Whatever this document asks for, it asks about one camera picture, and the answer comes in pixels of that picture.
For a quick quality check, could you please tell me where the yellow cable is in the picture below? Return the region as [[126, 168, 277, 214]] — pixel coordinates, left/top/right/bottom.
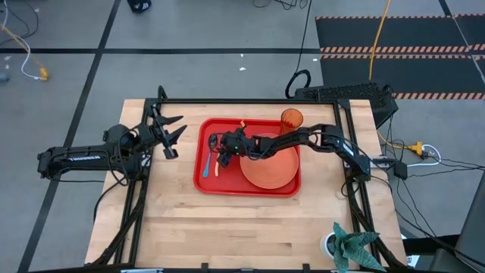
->
[[368, 0, 392, 71]]

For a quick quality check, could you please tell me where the black spoon blue handle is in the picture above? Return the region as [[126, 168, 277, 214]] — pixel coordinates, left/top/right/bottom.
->
[[202, 133, 218, 179]]

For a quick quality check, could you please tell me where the dark grey angled panel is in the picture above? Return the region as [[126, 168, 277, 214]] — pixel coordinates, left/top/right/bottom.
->
[[427, 180, 485, 273]]

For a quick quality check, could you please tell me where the orange translucent cup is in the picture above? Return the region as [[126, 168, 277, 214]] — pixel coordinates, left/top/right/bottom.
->
[[279, 108, 305, 136]]

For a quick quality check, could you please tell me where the white cable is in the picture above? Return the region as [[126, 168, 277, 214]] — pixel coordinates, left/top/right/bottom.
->
[[407, 143, 443, 168], [0, 0, 42, 80]]

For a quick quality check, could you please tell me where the person's foot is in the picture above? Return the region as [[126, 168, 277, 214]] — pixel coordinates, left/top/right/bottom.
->
[[127, 0, 152, 14]]

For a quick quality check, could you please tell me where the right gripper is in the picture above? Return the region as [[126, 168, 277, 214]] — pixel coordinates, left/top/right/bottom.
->
[[217, 120, 261, 168]]

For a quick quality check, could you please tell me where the salmon orange plate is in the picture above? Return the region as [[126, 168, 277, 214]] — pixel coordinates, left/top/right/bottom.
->
[[239, 132, 300, 190]]

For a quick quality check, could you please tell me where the black power adapter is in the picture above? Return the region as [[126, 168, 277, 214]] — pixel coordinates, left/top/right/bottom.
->
[[393, 161, 408, 180]]

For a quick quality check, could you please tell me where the black perforated computer case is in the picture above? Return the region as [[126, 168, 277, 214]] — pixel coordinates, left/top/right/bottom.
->
[[293, 81, 399, 130]]

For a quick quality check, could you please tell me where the green plant white pot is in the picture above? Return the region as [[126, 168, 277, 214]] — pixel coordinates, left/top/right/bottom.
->
[[319, 221, 387, 273]]

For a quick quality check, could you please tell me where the black coiled cable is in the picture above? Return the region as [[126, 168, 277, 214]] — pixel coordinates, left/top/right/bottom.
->
[[284, 0, 314, 99]]

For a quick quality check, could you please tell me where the red plastic tray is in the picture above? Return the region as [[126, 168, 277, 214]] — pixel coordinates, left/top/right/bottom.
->
[[192, 117, 302, 198]]

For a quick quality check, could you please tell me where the black hazard-striped floor mat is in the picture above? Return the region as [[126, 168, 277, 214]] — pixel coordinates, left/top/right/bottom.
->
[[314, 14, 485, 54], [319, 54, 485, 101]]

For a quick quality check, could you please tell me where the black metal table frame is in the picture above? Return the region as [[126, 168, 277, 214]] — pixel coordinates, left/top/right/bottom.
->
[[85, 85, 408, 273]]

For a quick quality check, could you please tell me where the yellow cord with plug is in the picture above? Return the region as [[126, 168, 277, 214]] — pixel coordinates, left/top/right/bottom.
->
[[377, 130, 424, 156], [0, 23, 49, 81]]

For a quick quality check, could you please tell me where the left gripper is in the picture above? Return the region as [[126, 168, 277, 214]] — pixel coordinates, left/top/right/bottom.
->
[[136, 105, 189, 160]]

